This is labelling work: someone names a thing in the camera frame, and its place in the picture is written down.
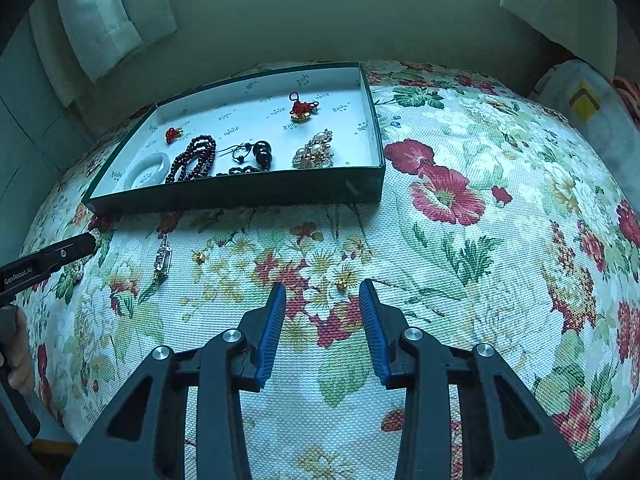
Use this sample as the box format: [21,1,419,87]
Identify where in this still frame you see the white patterned pillow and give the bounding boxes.
[529,58,640,182]

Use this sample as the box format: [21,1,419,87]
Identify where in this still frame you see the person's left hand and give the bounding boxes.
[0,309,37,397]

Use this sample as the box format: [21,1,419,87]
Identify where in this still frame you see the red knot gold charm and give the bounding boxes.
[285,91,321,124]

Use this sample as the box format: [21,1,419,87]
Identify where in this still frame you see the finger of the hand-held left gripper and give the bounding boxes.
[29,232,99,281]

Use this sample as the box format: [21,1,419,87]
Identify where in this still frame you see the green shallow box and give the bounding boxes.
[81,61,387,217]

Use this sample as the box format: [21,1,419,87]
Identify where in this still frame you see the black gourd pendant necklace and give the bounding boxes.
[216,139,275,177]

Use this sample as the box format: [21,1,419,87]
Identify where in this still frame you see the dark red bead bracelet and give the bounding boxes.
[165,133,219,185]

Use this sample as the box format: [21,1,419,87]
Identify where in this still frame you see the white cabinet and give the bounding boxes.
[0,20,103,211]

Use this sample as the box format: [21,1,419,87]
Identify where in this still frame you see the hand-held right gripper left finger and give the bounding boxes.
[62,282,287,480]

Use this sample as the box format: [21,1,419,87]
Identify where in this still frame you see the pearl gold brooch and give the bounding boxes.
[291,128,336,170]

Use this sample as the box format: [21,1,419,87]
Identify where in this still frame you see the pale green curtain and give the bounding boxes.
[29,0,179,84]
[499,0,622,82]

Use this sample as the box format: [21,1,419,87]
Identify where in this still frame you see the pink blanket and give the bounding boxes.
[612,75,640,122]

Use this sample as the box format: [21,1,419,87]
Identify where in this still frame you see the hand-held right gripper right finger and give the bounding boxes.
[359,279,588,480]

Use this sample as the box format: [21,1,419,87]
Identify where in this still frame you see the white jade bangle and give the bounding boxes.
[119,152,172,191]

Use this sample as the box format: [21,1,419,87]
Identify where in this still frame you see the silver rhinestone hair clip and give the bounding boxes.
[152,235,174,284]

